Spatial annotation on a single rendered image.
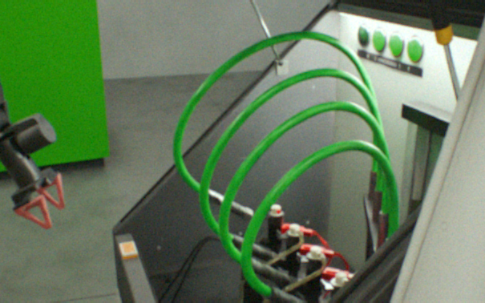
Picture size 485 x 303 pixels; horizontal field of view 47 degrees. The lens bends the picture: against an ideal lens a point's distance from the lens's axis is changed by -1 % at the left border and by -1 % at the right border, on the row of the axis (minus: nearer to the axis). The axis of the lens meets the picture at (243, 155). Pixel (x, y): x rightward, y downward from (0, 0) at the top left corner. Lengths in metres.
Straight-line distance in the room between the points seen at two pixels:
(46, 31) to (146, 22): 3.38
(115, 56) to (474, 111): 6.88
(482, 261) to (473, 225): 0.04
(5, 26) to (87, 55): 0.56
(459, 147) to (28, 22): 3.64
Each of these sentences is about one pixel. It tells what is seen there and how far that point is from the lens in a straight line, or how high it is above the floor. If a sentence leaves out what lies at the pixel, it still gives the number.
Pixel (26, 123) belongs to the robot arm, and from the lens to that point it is 1.25.
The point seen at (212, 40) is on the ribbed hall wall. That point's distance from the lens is 7.53.
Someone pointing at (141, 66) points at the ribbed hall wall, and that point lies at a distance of 7.44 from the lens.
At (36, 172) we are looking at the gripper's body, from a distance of 1.29.
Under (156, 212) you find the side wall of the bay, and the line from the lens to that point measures 1.30.
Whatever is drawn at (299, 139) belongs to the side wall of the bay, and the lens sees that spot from 1.35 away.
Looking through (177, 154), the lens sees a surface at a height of 1.24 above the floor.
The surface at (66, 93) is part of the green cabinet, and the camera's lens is 4.19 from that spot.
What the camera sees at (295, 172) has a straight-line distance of 0.72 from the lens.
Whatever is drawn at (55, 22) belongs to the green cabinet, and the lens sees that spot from 4.11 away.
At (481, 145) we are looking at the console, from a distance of 0.63.
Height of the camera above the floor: 1.55
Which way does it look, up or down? 20 degrees down
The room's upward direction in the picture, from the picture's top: straight up
